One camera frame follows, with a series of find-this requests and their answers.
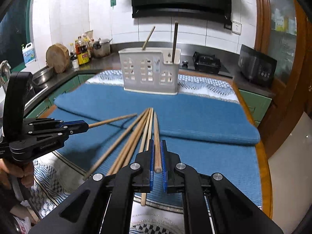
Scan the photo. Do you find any black countertop appliance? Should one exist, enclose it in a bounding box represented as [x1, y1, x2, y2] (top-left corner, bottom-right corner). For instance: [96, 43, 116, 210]
[238, 44, 277, 87]

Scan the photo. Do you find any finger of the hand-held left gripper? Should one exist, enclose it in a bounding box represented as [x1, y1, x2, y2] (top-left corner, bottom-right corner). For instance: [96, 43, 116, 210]
[23, 118, 84, 130]
[24, 122, 89, 142]

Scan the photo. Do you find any steel pressure cooker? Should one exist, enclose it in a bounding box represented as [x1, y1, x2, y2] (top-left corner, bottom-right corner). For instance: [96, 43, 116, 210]
[92, 38, 113, 59]

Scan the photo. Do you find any dark grey chopstick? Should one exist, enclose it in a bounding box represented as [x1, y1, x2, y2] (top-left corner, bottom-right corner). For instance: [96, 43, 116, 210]
[171, 22, 179, 62]

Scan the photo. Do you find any white detergent bottle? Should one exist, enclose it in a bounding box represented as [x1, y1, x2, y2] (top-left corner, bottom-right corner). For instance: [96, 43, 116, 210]
[21, 43, 36, 66]

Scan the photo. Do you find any round wooden cutting board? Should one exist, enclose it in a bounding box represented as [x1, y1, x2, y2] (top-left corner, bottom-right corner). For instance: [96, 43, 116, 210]
[46, 43, 70, 74]

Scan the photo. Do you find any wooden glass-door cabinet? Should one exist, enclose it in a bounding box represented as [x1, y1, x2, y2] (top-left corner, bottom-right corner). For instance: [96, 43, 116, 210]
[253, 0, 308, 137]

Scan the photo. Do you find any steel basin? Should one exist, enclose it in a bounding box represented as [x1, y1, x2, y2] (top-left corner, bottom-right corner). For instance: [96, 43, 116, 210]
[32, 67, 54, 86]

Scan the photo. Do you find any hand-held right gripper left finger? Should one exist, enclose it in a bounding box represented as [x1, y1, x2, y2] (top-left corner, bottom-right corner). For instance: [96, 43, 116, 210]
[29, 139, 155, 234]

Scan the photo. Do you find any wooden chopstick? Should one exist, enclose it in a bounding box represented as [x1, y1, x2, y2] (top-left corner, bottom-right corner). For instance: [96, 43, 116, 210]
[106, 109, 150, 175]
[121, 108, 152, 170]
[142, 26, 156, 50]
[83, 108, 150, 181]
[88, 113, 137, 129]
[139, 107, 154, 206]
[153, 112, 163, 173]
[113, 108, 151, 174]

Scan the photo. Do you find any white wall socket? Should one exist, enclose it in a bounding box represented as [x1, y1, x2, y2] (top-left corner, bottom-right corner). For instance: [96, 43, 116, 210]
[231, 21, 242, 35]

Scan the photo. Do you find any person's left hand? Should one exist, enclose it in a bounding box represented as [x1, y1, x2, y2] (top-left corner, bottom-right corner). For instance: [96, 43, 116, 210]
[21, 162, 35, 188]

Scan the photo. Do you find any green framed window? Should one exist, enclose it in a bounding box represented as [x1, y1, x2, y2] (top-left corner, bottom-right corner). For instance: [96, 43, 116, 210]
[0, 0, 37, 71]

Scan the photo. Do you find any dark kitchen countertop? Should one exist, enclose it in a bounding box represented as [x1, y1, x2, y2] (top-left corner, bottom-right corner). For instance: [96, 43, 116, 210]
[23, 41, 277, 113]

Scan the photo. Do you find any green kitchen cabinet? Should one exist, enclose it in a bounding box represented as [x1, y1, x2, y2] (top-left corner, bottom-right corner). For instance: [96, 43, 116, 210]
[24, 74, 98, 117]
[238, 89, 272, 127]

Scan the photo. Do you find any white plastic chopstick holder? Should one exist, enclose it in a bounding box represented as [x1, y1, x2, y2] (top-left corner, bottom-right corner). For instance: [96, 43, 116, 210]
[118, 48, 181, 95]

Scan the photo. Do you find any black gas stove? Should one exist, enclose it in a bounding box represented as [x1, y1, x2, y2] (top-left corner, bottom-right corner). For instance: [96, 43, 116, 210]
[179, 51, 231, 75]

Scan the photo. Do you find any blue striped blanket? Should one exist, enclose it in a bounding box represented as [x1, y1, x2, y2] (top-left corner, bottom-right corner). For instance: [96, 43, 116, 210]
[32, 69, 264, 234]

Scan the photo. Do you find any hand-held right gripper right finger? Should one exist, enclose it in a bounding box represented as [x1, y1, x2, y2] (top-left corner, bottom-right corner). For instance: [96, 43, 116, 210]
[161, 139, 284, 234]

